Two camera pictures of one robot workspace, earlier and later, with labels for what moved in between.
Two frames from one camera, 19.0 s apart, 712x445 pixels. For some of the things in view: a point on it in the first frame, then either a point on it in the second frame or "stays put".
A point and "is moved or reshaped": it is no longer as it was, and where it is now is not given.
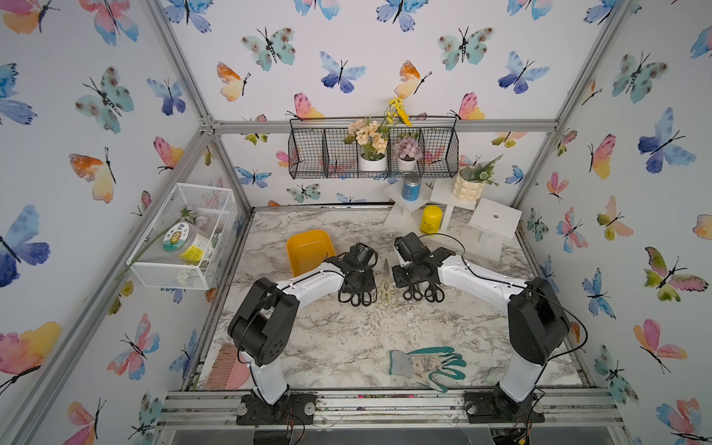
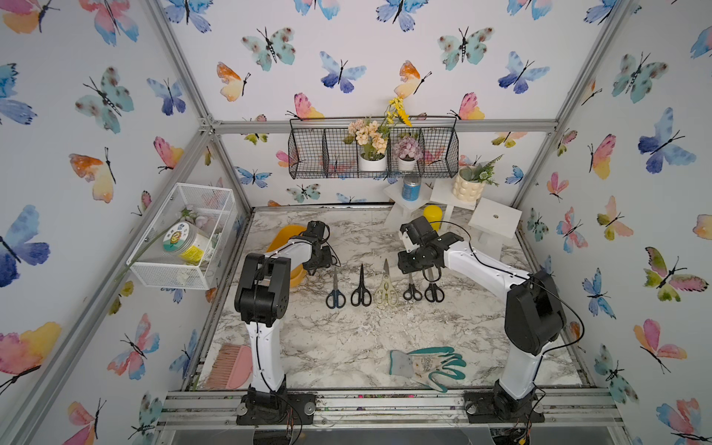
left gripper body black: (364, 281) -> (324, 258)
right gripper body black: (404, 273) -> (411, 260)
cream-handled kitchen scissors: (387, 294) stays put
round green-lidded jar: (183, 239) stays put
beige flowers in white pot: (371, 142) stays put
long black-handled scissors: (434, 293) stays put
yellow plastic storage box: (308, 249) is moved or reshaped
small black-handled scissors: (413, 292) stays put
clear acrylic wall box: (184, 247) stays put
